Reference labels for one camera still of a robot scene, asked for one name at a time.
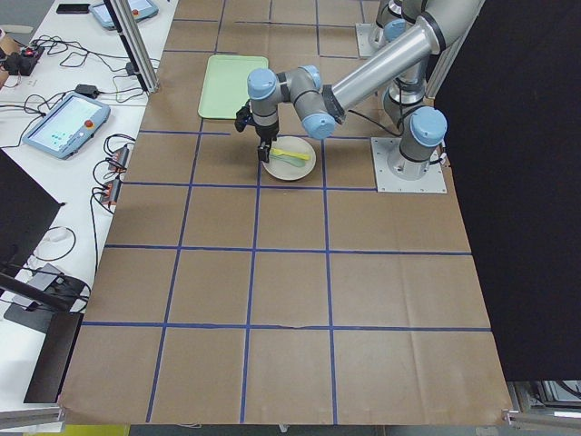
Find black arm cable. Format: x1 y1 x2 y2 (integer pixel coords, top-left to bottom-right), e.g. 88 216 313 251
347 76 409 137

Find orange black usb hub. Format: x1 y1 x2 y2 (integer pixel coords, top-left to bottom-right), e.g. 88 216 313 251
106 145 130 173

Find far teach pendant tablet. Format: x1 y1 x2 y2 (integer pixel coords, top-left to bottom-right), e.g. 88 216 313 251
88 0 159 31

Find near teach pendant tablet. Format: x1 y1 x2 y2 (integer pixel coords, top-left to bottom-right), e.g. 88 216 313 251
23 92 111 159

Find aluminium frame post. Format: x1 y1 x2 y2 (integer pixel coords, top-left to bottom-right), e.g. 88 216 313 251
103 0 160 94

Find teach pendant tablet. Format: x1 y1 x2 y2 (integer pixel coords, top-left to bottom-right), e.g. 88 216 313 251
88 0 159 31
23 92 111 159

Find beige round plate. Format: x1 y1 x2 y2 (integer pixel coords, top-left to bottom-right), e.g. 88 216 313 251
262 136 317 181

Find teal plastic spoon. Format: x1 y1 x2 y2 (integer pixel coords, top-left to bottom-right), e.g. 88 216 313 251
270 153 307 167

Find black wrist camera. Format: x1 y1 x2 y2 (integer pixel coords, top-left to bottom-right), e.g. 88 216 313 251
234 101 253 133

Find black smartphone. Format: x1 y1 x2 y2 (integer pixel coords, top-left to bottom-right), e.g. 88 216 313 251
56 3 90 15

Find yellow plastic fork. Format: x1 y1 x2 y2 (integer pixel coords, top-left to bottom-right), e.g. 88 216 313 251
271 148 310 161

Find black electronics box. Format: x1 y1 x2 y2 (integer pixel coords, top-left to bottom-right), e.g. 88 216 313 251
1 45 44 76

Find light green tray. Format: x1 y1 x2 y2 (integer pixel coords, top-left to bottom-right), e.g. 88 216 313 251
198 54 269 120

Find black monitor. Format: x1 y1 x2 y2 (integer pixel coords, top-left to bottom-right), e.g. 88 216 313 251
0 152 62 277

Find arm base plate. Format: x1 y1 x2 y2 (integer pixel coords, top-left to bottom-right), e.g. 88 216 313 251
355 24 386 58
370 137 448 194

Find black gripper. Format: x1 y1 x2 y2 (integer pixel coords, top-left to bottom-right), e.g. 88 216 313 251
254 122 278 163

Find black power adapter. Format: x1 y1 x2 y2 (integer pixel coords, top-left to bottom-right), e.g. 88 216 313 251
74 84 100 99

